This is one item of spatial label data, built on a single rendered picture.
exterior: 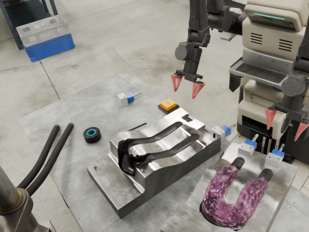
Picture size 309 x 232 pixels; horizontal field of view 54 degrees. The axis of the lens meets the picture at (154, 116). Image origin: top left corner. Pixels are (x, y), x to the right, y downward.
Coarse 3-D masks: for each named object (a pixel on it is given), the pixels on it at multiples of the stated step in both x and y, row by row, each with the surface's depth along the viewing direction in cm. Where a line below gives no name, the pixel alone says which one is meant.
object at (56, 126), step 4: (56, 124) 150; (56, 128) 147; (52, 132) 144; (56, 132) 146; (52, 136) 141; (48, 140) 138; (52, 140) 139; (48, 144) 136; (44, 148) 133; (48, 148) 134; (44, 152) 130; (48, 152) 133; (40, 156) 128; (44, 156) 128
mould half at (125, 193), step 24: (168, 120) 134; (144, 144) 120; (168, 144) 123; (192, 144) 121; (216, 144) 123; (96, 168) 121; (144, 168) 108; (168, 168) 111; (192, 168) 121; (120, 192) 110; (144, 192) 109; (120, 216) 108
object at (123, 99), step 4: (140, 92) 163; (120, 96) 158; (124, 96) 158; (128, 96) 160; (132, 96) 160; (120, 100) 157; (124, 100) 158; (128, 100) 160; (132, 100) 161; (120, 104) 161; (124, 104) 160
